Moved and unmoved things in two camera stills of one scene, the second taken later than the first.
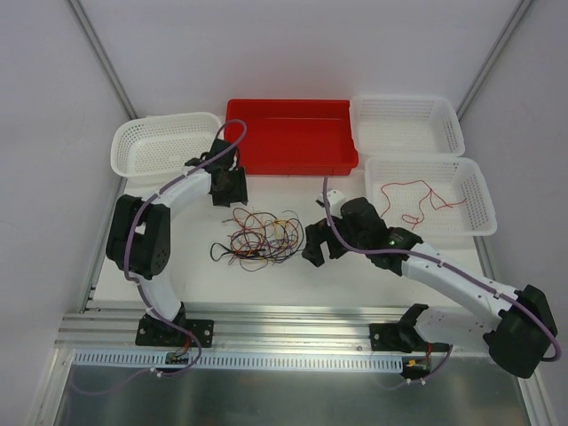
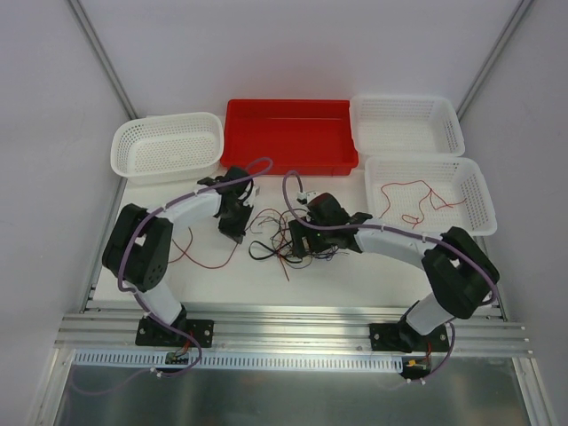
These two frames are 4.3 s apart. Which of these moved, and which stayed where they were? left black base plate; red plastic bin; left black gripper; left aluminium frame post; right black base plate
Moved: left black gripper
Stayed: right black base plate; left black base plate; red plastic bin; left aluminium frame post
